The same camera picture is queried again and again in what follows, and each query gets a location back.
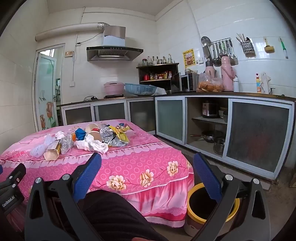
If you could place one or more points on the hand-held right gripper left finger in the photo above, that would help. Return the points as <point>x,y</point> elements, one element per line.
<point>89,172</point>

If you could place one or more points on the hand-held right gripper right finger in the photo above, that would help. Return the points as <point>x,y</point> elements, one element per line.
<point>207,178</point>

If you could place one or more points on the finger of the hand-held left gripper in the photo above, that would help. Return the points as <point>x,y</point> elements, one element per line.
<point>18,171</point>

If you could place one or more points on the white tissue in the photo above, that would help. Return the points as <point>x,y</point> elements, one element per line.
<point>94,146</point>

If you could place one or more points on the yellow rimmed trash bin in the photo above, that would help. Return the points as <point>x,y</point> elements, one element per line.
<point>192,228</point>

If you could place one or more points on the white plastic bag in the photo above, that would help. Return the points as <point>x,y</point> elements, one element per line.
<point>40,147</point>

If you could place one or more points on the steel pot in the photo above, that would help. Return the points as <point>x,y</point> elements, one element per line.
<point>219,146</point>

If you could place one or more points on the brown paper carton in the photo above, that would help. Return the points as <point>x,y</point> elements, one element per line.
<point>52,153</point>

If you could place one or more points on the blue wrapper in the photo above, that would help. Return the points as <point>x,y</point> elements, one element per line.
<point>81,134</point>

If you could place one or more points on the silver foil wrapper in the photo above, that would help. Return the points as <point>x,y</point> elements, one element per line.
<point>107,136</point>

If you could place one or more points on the small white crumpled paper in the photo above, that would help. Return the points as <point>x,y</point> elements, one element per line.
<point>59,135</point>

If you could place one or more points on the yellow snack wrapper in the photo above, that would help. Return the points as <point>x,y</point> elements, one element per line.
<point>121,136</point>

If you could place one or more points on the person's black trouser leg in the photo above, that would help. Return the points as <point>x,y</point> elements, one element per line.
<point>115,215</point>

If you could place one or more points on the pink floral blanket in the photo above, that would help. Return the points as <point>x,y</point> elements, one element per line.
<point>138,157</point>

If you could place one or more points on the stack of bowls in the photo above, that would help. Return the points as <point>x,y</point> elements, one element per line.
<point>223,114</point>

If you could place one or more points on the silver rice cooker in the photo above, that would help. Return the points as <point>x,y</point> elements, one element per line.
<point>210,109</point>

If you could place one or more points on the kitchen cabinet with sliding doors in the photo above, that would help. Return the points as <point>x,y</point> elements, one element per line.
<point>256,129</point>

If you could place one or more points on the black induction cooker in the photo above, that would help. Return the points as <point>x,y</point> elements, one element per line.
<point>113,95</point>

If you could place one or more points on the glass door with flower print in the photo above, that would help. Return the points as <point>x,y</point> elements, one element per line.
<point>45,92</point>

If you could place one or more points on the pink plastic basin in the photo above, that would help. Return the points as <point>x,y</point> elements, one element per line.
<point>113,88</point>

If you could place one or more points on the plastic bag of orange snacks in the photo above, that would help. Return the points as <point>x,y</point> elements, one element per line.
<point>209,84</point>

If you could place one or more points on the silver microwave oven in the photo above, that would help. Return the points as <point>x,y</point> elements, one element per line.
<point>189,83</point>

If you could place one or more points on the blue plastic basket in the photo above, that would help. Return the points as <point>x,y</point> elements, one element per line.
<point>140,90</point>

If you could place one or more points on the white squeeze bottle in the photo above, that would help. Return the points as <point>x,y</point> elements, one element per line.
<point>235,84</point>

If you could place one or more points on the tall pink thermos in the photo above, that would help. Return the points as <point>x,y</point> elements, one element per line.
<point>227,74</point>

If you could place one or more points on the yellow detergent bottle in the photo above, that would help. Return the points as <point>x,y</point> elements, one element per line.
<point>258,84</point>

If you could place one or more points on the small pink thermos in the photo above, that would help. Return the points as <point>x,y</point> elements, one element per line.
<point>210,69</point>

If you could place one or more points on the white cloth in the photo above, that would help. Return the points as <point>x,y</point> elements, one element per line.
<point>265,83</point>

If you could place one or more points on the row of seasoning jars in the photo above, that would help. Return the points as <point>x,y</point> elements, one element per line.
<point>158,76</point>

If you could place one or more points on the black range hood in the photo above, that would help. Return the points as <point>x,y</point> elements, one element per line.
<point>111,52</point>

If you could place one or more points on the black shelf rack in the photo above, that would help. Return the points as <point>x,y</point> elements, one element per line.
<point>157,66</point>

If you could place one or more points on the row of hanging kitchen utensils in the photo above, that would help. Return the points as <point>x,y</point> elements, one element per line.
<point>217,52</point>

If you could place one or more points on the row of glass bottles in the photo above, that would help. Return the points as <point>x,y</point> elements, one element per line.
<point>157,60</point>

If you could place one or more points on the metal chopstick holder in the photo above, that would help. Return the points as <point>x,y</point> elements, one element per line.
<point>247,47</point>

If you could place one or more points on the yellow dish brush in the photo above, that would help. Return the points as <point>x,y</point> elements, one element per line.
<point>269,48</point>

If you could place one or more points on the white wall socket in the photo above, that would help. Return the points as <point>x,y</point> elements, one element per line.
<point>72,83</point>

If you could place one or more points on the small wall alarm box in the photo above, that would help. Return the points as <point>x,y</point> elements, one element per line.
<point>69,54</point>

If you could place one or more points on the yellow wall poster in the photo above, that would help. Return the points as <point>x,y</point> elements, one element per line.
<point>189,57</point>

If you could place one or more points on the white exhaust duct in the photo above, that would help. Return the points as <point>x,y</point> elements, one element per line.
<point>69,29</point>

